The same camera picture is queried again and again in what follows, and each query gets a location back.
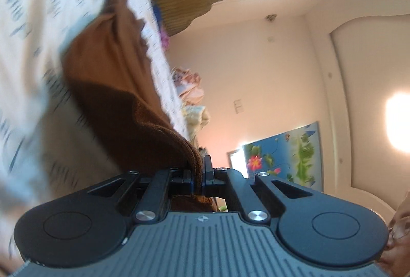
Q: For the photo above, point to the floral blue wall painting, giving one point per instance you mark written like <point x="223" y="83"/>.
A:
<point x="282" y="155"/>

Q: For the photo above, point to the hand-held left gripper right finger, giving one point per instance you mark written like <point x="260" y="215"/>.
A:
<point x="235" y="189"/>

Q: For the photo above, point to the pink clothes pile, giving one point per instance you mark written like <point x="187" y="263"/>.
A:
<point x="189" y="86"/>

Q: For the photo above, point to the brown knit sweater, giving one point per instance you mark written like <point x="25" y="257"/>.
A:
<point x="112" y="78"/>

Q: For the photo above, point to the bright window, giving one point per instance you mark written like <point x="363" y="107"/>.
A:
<point x="236" y="163"/>

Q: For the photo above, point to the white wall switch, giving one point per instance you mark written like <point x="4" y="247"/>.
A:
<point x="239" y="106"/>

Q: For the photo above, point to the bright ceiling light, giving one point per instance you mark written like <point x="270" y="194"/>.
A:
<point x="398" y="121"/>

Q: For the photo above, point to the white script-printed bedsheet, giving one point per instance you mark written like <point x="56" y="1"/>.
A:
<point x="32" y="23"/>

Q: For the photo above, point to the thin-rimmed glasses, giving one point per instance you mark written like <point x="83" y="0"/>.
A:
<point x="397" y="232"/>

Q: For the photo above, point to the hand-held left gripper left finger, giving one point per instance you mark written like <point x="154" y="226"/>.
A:
<point x="158" y="193"/>

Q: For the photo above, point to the blue cloth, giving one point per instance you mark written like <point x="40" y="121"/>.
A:
<point x="157" y="14"/>

